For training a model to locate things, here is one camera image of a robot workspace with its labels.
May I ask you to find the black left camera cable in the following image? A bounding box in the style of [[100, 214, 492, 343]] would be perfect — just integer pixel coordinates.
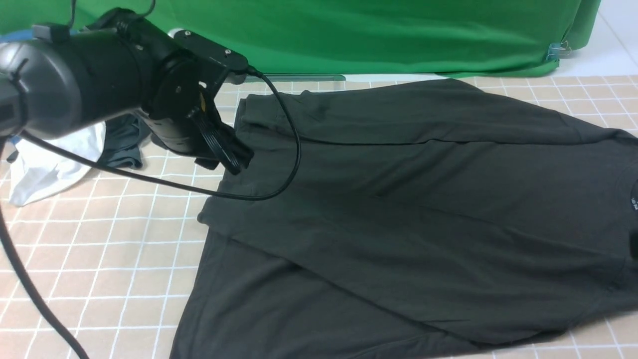
[[0, 65, 303, 359]]

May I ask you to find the dark gray long-sleeved shirt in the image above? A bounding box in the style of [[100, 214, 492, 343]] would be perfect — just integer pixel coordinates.
[[169, 79, 637, 359]]

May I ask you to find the beige checkered tablecloth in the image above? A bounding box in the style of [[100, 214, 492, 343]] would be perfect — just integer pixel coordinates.
[[0, 74, 638, 359]]

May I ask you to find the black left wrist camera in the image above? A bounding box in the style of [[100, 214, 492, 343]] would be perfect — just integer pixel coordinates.
[[168, 28, 250, 85]]

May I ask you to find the blue binder clip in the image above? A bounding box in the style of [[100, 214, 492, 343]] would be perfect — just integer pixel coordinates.
[[545, 41, 572, 62]]

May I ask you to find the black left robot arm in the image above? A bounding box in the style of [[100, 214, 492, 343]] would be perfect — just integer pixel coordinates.
[[0, 7, 254, 175]]

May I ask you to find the green backdrop cloth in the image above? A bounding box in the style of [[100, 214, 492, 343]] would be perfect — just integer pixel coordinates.
[[1, 0, 600, 78]]

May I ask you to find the white crumpled shirt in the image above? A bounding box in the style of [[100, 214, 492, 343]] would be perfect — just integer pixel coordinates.
[[9, 122, 106, 207]]

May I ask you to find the dark gray crumpled garment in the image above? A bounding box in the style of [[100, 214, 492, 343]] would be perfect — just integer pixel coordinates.
[[7, 115, 153, 170]]

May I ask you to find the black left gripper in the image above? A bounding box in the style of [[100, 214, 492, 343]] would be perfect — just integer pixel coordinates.
[[142, 55, 254, 175]]

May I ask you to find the gray metal bar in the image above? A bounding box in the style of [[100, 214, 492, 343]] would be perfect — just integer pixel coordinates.
[[265, 74, 346, 82]]

